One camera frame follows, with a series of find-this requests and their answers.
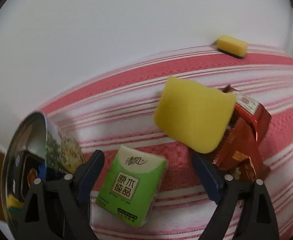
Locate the red white striped tablecloth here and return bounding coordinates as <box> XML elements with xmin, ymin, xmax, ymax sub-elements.
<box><xmin>0</xmin><ymin>42</ymin><xmax>293</xmax><ymax>240</ymax></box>

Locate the red-brown snack packet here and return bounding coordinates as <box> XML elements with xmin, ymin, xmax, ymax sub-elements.
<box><xmin>213</xmin><ymin>117</ymin><xmax>271</xmax><ymax>183</ymax></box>

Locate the round metal cookie tin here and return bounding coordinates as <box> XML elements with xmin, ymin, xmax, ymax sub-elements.
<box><xmin>1</xmin><ymin>111</ymin><xmax>87</xmax><ymax>240</ymax></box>

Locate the yellow sponge with black base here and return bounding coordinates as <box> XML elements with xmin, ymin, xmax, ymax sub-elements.
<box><xmin>217</xmin><ymin>35</ymin><xmax>249</xmax><ymax>59</ymax></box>

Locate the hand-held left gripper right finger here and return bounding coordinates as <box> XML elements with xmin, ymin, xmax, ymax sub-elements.
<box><xmin>192</xmin><ymin>152</ymin><xmax>279</xmax><ymax>240</ymax></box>

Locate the green white tissue pack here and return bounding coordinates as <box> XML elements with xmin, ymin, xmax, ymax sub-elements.
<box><xmin>96</xmin><ymin>145</ymin><xmax>168</xmax><ymax>228</ymax></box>

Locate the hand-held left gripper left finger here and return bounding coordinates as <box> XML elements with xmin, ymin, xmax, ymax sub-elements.
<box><xmin>16</xmin><ymin>149</ymin><xmax>105</xmax><ymax>240</ymax></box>

